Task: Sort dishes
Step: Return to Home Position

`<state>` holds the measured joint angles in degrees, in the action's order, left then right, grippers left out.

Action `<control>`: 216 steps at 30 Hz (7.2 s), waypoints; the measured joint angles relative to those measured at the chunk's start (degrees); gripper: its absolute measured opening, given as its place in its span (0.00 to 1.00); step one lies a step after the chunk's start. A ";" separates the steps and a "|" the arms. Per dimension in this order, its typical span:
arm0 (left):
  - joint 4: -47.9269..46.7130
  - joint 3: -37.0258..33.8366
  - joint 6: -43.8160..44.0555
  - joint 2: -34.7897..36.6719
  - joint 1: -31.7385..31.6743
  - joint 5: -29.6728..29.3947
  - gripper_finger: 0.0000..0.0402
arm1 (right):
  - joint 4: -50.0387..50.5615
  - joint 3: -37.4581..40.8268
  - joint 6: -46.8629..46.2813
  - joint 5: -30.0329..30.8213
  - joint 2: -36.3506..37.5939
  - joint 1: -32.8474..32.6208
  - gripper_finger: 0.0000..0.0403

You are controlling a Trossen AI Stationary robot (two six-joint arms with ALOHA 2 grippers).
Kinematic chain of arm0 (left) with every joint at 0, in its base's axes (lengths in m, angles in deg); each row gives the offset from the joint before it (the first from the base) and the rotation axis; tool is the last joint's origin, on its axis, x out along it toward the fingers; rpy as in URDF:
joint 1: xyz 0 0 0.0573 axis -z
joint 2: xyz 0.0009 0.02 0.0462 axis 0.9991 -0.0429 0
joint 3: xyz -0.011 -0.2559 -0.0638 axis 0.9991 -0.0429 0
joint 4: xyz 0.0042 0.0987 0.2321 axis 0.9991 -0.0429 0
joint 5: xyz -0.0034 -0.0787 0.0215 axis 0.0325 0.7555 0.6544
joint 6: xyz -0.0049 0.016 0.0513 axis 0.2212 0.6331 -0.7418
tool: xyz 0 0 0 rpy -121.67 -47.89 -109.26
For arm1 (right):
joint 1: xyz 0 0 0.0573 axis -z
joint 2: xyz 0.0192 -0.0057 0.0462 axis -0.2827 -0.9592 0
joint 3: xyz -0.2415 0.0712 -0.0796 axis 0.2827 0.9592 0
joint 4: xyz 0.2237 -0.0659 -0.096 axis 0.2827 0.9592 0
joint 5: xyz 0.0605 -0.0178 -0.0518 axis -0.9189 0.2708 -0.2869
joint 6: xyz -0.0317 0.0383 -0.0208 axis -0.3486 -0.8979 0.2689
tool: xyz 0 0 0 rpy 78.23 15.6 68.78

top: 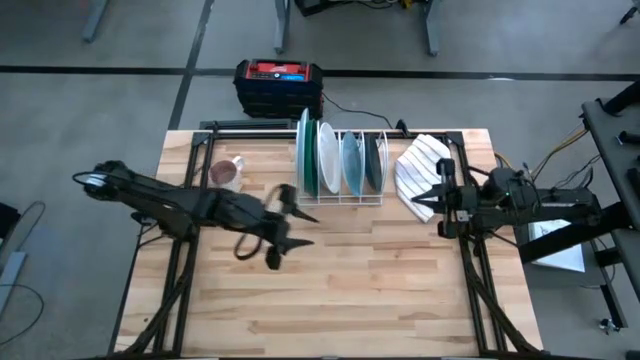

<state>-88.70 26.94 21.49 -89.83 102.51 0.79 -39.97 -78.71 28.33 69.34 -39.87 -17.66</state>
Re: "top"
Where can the white striped cloth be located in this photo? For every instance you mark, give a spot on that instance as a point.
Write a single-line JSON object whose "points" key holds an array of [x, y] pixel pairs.
{"points": [[417, 170]]}

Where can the dark grey plate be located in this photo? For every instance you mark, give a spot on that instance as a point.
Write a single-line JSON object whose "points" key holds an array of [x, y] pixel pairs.
{"points": [[372, 162]]}

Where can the black side table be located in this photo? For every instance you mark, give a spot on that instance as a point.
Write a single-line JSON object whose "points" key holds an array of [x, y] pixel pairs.
{"points": [[615, 150]]}

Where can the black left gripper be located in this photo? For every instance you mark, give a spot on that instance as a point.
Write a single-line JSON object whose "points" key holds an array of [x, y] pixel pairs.
{"points": [[280, 225]]}

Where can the small metal caster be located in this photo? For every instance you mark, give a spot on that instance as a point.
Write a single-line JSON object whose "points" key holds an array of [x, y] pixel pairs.
{"points": [[609, 326]]}

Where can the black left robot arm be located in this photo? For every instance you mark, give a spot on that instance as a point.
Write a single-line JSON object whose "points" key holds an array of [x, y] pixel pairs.
{"points": [[165, 200]]}

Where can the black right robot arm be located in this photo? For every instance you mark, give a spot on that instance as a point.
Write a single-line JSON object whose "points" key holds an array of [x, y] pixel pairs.
{"points": [[550, 210]]}

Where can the grey floor panel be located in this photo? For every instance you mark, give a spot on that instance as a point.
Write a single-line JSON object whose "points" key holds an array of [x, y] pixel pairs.
{"points": [[10, 275]]}

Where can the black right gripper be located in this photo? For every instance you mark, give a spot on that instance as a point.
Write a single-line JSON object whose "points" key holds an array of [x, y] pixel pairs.
{"points": [[455, 202]]}

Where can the black aluminium table frame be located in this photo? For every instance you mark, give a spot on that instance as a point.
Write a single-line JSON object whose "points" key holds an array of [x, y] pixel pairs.
{"points": [[454, 137]]}

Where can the white mug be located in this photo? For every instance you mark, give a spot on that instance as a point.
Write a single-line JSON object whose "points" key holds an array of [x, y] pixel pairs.
{"points": [[225, 172]]}

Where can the black equipment box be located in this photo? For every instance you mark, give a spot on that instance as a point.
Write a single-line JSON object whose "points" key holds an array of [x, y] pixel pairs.
{"points": [[312, 6]]}

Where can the pale large plate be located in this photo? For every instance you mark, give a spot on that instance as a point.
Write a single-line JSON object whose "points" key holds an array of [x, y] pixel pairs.
{"points": [[302, 150]]}

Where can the red black power station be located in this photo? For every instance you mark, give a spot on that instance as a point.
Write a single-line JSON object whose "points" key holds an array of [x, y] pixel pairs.
{"points": [[277, 100]]}

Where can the white paper sheet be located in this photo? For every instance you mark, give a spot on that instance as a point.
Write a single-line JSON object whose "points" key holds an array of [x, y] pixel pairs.
{"points": [[560, 255]]}

